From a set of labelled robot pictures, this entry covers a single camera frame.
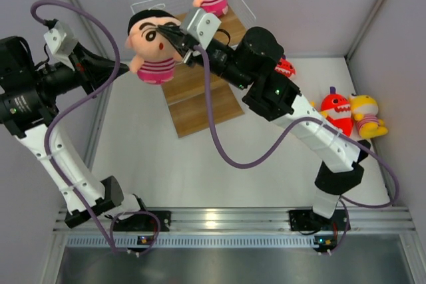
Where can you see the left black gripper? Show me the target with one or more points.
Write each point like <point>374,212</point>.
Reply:
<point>90,70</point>

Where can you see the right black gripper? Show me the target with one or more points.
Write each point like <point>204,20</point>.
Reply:
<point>180,42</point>

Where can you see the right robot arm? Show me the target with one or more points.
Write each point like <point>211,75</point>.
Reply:
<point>274,97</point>

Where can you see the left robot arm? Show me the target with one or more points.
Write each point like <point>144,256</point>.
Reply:
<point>30,114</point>

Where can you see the red shark plush left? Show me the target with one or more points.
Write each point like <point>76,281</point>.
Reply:
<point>285,68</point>

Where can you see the red shark plush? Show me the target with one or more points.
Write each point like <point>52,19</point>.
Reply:
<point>337,110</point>
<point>285,68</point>

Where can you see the red shark plush right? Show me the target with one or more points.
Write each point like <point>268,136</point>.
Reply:
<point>337,110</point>

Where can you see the yellow plush toy right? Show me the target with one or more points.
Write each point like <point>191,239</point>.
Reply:
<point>364,111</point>

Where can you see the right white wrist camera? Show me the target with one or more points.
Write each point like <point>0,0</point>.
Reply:
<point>201,25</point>

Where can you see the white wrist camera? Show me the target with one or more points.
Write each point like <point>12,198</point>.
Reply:
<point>61,42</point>
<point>201,25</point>

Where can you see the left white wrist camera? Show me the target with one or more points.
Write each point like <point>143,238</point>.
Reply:
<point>61,42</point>

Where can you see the white wire wooden shelf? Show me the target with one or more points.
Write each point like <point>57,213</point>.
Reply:
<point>184,94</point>

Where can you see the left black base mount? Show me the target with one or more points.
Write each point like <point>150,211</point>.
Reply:
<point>160,220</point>

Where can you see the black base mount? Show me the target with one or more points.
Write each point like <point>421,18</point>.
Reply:
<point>307,222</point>
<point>160,220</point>

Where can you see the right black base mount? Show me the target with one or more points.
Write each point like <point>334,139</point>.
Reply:
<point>307,222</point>

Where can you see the aluminium frame post right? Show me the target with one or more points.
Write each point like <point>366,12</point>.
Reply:
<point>362,32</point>

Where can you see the aluminium mounting rail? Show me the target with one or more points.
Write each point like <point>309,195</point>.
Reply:
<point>234,228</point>

